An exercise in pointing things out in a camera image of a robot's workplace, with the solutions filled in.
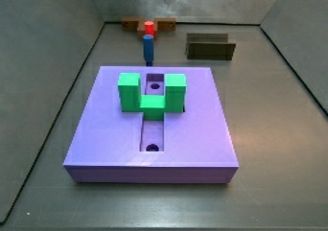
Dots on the brown T-shaped block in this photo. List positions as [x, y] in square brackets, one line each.
[133, 24]

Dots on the red peg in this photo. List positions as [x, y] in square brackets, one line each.
[149, 28]

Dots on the blue peg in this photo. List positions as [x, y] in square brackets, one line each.
[148, 49]

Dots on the green U-shaped block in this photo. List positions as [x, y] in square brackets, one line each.
[164, 96]

